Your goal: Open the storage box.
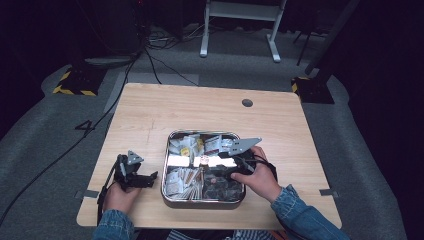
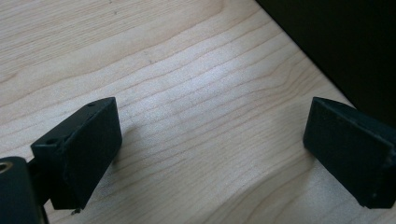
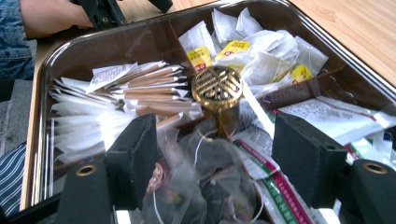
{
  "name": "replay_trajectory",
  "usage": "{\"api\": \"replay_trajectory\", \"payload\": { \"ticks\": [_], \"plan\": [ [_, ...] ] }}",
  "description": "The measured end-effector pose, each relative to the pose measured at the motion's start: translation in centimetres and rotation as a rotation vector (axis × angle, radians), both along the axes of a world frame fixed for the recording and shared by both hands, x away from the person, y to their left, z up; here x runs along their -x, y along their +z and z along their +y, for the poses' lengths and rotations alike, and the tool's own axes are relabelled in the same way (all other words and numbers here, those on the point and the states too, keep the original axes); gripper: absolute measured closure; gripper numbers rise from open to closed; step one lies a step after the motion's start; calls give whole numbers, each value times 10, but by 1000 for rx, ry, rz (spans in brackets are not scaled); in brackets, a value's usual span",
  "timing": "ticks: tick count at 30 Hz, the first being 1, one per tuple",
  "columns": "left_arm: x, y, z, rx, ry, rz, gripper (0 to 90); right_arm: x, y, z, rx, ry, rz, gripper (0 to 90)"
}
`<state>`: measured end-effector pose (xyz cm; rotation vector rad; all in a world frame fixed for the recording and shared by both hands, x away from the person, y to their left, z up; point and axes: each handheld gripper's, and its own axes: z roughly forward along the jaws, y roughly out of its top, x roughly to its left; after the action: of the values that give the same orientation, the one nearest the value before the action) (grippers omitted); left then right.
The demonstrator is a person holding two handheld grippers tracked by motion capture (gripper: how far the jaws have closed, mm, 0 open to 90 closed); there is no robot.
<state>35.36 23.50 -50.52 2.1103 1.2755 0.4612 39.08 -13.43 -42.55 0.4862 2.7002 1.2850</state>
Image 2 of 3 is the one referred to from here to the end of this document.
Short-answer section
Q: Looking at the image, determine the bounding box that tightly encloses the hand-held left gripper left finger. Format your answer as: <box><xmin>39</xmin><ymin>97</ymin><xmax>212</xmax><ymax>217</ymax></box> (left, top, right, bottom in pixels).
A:
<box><xmin>30</xmin><ymin>96</ymin><xmax>123</xmax><ymax>211</ymax></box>

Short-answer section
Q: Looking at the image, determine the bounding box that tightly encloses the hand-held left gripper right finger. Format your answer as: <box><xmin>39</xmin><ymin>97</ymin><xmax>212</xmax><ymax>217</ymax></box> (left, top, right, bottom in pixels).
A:
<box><xmin>303</xmin><ymin>96</ymin><xmax>396</xmax><ymax>210</ymax></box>

